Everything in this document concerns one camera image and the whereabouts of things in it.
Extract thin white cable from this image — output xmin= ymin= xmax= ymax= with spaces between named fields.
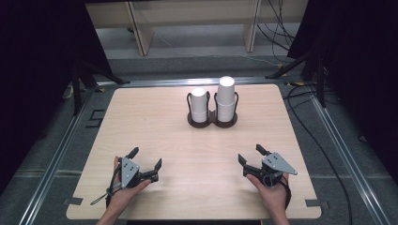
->
xmin=239 ymin=53 xmax=283 ymax=68

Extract black metal stand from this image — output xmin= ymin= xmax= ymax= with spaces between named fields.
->
xmin=265 ymin=46 xmax=327 ymax=109
xmin=70 ymin=59 xmax=131 ymax=117

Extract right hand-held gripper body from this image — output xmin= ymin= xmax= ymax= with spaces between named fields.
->
xmin=250 ymin=152 xmax=299 ymax=188

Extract long black floor cable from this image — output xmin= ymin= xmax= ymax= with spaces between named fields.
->
xmin=283 ymin=82 xmax=354 ymax=225

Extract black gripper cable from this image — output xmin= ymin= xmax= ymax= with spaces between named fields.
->
xmin=105 ymin=164 xmax=123 ymax=209
xmin=280 ymin=174 xmax=293 ymax=210

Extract white paper cup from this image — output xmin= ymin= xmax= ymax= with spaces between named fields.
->
xmin=216 ymin=101 xmax=237 ymax=124
xmin=217 ymin=75 xmax=237 ymax=107
xmin=190 ymin=87 xmax=209 ymax=113
xmin=191 ymin=111 xmax=209 ymax=124

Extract black curtain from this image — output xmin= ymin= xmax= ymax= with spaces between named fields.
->
xmin=286 ymin=0 xmax=398 ymax=177
xmin=0 ymin=0 xmax=115 ymax=196

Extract hanging black cables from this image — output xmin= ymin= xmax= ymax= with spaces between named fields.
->
xmin=255 ymin=0 xmax=298 ymax=64

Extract person's right hand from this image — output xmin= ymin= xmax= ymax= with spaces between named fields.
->
xmin=245 ymin=172 xmax=291 ymax=218

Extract light wooden desk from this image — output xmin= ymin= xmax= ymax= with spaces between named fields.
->
xmin=84 ymin=0 xmax=310 ymax=57

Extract thin black cable tie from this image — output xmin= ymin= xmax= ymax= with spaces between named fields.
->
xmin=89 ymin=183 xmax=122 ymax=206

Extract aluminium rail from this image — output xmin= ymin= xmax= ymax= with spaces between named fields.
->
xmin=308 ymin=90 xmax=392 ymax=225
xmin=96 ymin=76 xmax=284 ymax=88
xmin=18 ymin=87 xmax=97 ymax=225

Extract person's left hand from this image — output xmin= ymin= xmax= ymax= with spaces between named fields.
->
xmin=107 ymin=156 xmax=152 ymax=214

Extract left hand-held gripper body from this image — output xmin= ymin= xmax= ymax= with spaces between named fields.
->
xmin=119 ymin=157 xmax=152 ymax=189

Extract grey tape strip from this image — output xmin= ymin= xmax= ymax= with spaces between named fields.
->
xmin=304 ymin=198 xmax=330 ymax=210

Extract dark brown cup holder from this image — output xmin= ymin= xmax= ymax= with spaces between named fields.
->
xmin=186 ymin=90 xmax=239 ymax=129

